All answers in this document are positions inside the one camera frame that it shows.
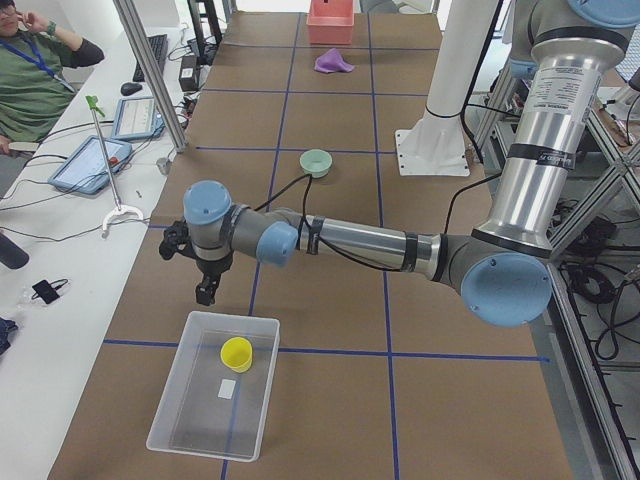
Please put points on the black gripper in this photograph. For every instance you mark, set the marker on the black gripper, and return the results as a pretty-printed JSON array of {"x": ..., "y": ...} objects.
[{"x": 213, "y": 267}]

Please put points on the yellow plastic cup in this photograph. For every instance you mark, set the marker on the yellow plastic cup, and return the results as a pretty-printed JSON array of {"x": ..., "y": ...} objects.
[{"x": 237, "y": 354}]

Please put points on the mint green bowl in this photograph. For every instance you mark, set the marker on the mint green bowl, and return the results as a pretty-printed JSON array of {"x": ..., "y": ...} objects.
[{"x": 316, "y": 162}]

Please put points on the purple microfiber cloth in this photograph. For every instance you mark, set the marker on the purple microfiber cloth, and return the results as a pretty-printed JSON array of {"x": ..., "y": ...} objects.
[{"x": 332, "y": 61}]

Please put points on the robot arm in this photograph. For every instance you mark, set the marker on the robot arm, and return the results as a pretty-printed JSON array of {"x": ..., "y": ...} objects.
[{"x": 499, "y": 269}]

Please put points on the white label in bin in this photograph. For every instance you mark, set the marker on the white label in bin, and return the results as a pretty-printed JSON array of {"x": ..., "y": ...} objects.
[{"x": 227, "y": 389}]

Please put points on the clear plastic bin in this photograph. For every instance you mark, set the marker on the clear plastic bin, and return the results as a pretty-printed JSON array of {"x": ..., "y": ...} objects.
[{"x": 191, "y": 419}]

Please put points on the small black device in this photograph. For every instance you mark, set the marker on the small black device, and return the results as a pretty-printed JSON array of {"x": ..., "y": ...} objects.
[{"x": 47, "y": 291}]

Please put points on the blue teach pendant near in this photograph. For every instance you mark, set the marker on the blue teach pendant near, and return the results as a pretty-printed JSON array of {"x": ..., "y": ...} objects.
[{"x": 84, "y": 170}]

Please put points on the blue teach pendant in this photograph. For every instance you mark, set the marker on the blue teach pendant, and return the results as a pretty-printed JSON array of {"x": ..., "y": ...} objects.
[
  {"x": 84, "y": 170},
  {"x": 136, "y": 118}
]

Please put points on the blue teach pendant far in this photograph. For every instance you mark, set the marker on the blue teach pendant far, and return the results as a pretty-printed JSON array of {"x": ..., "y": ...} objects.
[{"x": 136, "y": 118}]

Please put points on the black power adapter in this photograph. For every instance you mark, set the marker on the black power adapter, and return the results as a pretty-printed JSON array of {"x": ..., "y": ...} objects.
[{"x": 189, "y": 73}]

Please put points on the black computer mouse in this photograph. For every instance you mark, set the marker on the black computer mouse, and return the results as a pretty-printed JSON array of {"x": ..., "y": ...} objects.
[{"x": 129, "y": 88}]

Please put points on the reacher grabber stick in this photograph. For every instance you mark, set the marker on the reacher grabber stick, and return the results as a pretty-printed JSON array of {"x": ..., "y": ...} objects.
[{"x": 120, "y": 209}]

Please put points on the black keyboard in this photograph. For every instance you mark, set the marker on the black keyboard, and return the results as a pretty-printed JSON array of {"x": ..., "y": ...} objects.
[{"x": 158, "y": 45}]

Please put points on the seated person green shirt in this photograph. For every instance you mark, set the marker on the seated person green shirt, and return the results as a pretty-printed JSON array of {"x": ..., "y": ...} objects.
[{"x": 35, "y": 51}]

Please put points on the pink plastic bin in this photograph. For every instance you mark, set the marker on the pink plastic bin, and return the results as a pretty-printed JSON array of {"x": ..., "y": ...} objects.
[{"x": 330, "y": 22}]

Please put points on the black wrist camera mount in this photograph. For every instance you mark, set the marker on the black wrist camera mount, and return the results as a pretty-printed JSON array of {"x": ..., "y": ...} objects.
[{"x": 176, "y": 240}]

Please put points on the white pedestal base plate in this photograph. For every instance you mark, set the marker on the white pedestal base plate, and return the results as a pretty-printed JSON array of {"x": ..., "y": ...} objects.
[{"x": 431, "y": 152}]

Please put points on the aluminium frame post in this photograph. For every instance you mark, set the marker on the aluminium frame post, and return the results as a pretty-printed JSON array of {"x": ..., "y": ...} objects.
[{"x": 137, "y": 38}]

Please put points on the white pedestal column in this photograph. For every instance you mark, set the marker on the white pedestal column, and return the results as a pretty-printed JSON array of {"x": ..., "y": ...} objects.
[{"x": 469, "y": 25}]

